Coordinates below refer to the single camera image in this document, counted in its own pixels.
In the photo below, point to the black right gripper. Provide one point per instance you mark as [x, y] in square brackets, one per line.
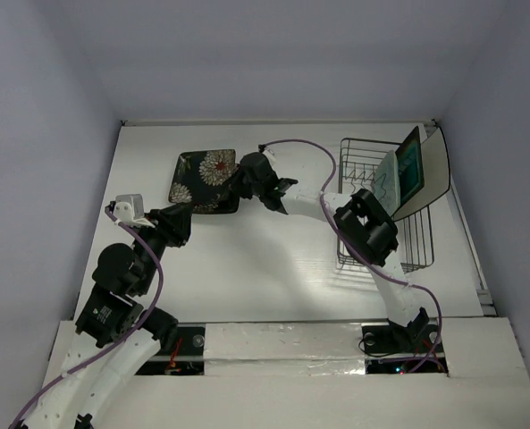
[245, 181]

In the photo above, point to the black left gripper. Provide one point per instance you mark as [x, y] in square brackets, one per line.
[173, 221]

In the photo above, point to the black floral square plate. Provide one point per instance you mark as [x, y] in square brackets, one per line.
[214, 201]

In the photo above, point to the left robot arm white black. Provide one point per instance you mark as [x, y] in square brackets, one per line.
[114, 335]

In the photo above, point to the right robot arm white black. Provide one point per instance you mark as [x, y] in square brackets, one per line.
[359, 221]

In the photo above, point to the light blue patterned plate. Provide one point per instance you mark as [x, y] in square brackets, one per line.
[386, 183]

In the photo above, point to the teal green square plate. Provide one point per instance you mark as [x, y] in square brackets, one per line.
[410, 166]

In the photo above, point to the white round plate black rim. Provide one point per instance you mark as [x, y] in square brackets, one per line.
[436, 170]

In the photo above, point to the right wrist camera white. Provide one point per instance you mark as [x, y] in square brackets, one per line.
[267, 152]

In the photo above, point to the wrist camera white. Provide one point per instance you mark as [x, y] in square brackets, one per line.
[129, 209]
[267, 152]

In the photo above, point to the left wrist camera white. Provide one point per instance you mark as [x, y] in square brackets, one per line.
[129, 209]

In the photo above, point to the grey wire dish rack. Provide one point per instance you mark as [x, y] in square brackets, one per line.
[358, 162]

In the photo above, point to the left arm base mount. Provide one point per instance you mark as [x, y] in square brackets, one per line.
[185, 357]

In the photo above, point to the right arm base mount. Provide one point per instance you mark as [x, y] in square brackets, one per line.
[384, 354]

